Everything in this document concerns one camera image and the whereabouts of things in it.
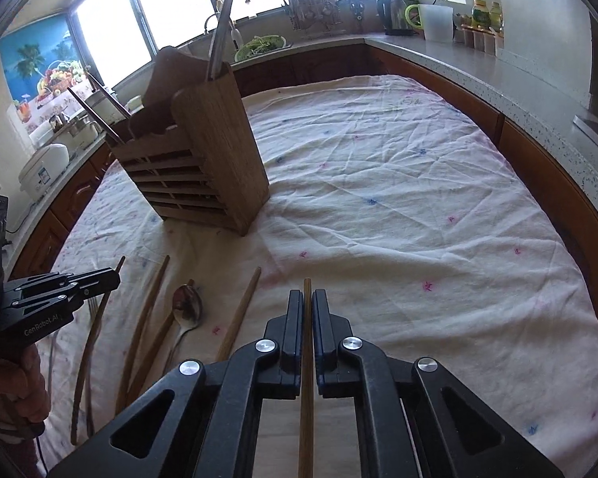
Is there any dish drying rack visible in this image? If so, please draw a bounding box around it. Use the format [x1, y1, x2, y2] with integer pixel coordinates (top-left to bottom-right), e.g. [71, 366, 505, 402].
[284, 0, 341, 30]

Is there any wooden utensil holder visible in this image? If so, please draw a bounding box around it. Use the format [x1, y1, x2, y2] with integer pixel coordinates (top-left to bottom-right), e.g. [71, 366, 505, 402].
[106, 47, 270, 235]

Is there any left hand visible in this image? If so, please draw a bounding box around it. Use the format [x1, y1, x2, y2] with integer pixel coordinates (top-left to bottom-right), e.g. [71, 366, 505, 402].
[0, 344, 50, 445]

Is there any metal spoon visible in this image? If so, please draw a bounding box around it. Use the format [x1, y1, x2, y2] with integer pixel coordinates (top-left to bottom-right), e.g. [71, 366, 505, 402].
[163, 280, 203, 373]

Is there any yellow oil bottle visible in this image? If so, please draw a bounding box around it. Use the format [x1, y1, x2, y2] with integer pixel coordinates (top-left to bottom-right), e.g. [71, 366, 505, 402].
[472, 0, 490, 30]

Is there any spice jar rack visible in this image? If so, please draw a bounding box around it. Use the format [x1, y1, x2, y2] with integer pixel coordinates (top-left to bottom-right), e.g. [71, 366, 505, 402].
[455, 25, 504, 56]

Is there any floral white tablecloth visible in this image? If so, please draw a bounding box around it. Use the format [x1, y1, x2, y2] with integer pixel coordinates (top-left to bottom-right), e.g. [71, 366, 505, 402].
[38, 76, 598, 477]

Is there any metal chopstick silver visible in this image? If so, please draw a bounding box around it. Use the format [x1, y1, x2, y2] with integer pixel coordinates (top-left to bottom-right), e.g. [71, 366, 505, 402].
[68, 70, 135, 145]

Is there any black electric kettle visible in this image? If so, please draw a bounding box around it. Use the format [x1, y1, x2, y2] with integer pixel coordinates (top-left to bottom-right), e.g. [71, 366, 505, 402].
[376, 0, 415, 36]

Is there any metal chopstick dark handle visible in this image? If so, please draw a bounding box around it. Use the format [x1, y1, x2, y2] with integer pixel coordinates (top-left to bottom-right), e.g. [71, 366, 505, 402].
[206, 0, 233, 81]

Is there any green colander with vegetables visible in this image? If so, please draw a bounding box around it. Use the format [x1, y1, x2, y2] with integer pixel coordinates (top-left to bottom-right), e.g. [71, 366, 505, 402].
[234, 35, 287, 63]

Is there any white rice cooker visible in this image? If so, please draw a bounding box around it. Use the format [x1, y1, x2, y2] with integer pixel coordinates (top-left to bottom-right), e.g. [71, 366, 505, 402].
[18, 143, 70, 202]

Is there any translucent plastic pitcher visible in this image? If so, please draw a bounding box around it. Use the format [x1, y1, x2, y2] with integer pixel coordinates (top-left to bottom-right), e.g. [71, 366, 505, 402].
[419, 4, 454, 43]

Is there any kitchen faucet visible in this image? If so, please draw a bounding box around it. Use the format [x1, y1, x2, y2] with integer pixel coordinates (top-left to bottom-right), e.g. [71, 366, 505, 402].
[204, 12, 244, 50]

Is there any fruit poster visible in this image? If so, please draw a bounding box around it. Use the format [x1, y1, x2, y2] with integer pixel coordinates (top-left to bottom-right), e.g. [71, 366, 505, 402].
[0, 14, 92, 134]

